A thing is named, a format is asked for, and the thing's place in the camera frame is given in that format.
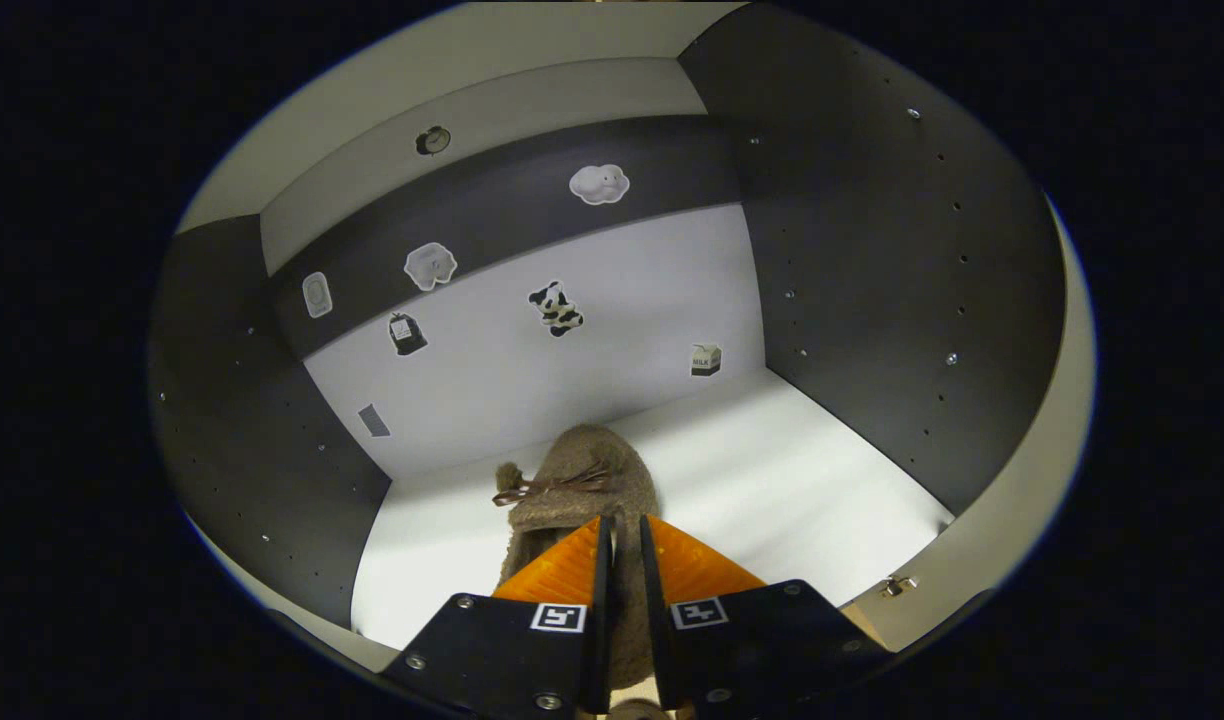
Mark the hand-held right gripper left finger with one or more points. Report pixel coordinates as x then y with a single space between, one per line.
599 640

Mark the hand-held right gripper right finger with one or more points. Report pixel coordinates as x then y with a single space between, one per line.
654 640

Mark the brown fuzzy shoe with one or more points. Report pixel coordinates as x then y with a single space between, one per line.
582 470

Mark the white shoe cabinet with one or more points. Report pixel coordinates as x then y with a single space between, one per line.
532 380

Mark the metal door hinge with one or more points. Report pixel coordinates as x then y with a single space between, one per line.
897 585

